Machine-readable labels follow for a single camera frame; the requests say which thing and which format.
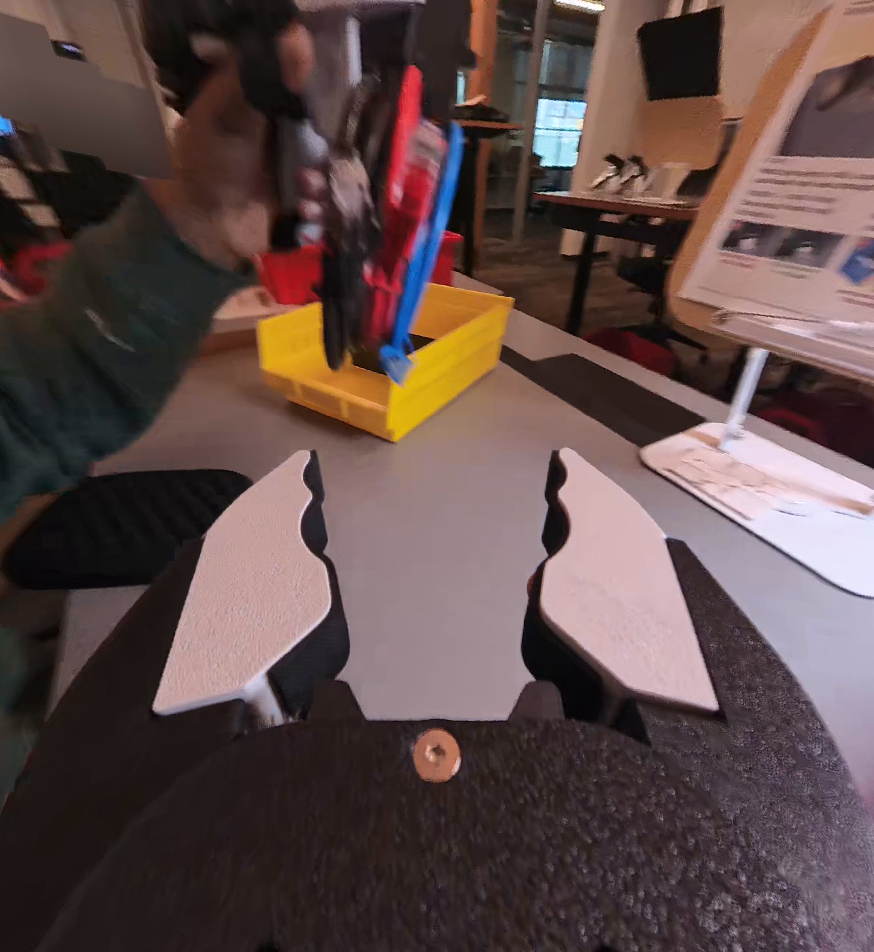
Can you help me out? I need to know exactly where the yellow plastic bin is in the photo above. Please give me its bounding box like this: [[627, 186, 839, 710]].
[[256, 283, 517, 444]]

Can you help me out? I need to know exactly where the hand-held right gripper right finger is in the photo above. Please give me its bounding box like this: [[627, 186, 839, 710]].
[[521, 446, 722, 721]]

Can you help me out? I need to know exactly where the wooden background table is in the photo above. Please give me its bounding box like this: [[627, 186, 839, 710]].
[[533, 189, 701, 336]]

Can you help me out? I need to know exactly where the red plastic bin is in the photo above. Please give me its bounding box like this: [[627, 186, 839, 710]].
[[253, 229, 465, 307]]

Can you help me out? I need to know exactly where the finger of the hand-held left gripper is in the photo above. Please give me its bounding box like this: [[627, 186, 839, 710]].
[[325, 152, 378, 224]]

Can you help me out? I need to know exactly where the black wall monitor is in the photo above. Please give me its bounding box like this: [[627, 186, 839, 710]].
[[636, 6, 725, 103]]

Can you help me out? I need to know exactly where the person's left hand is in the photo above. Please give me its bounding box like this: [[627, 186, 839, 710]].
[[173, 33, 317, 270]]

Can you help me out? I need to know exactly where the red ethernet cable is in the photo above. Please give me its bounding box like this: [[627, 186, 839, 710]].
[[366, 65, 449, 347]]

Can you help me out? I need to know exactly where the blue ethernet cable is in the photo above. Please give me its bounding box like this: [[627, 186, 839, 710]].
[[379, 121, 466, 386]]

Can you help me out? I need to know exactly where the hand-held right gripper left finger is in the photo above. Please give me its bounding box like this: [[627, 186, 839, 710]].
[[153, 448, 350, 728]]

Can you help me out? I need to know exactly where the white lamp stand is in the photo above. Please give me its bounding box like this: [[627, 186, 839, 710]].
[[639, 0, 874, 600]]

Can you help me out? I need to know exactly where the person's left forearm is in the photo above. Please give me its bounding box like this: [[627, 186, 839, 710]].
[[0, 182, 255, 536]]

